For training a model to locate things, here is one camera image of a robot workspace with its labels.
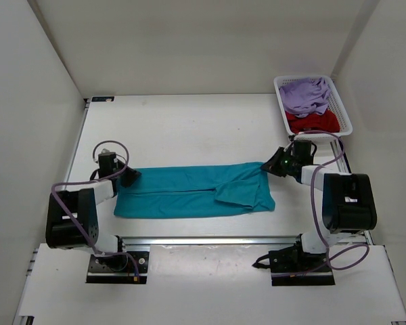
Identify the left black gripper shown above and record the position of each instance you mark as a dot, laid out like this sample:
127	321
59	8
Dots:
132	175

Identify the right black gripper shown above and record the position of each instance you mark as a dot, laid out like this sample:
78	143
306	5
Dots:
273	166

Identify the teal t shirt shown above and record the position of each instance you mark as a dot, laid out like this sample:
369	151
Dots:
196	192

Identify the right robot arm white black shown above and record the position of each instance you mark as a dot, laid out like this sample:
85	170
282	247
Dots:
342	203

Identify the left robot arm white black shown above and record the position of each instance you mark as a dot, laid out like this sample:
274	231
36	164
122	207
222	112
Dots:
72	218

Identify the red t shirt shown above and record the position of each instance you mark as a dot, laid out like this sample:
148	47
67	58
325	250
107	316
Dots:
325	122

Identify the white plastic basket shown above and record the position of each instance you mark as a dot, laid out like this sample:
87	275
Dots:
335	105

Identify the lavender t shirt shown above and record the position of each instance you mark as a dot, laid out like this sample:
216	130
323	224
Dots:
305	96

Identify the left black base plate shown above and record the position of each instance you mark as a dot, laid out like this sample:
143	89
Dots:
120	269

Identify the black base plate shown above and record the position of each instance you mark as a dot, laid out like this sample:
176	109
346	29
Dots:
292	267
120	269

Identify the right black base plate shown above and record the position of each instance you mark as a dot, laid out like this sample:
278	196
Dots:
292	267

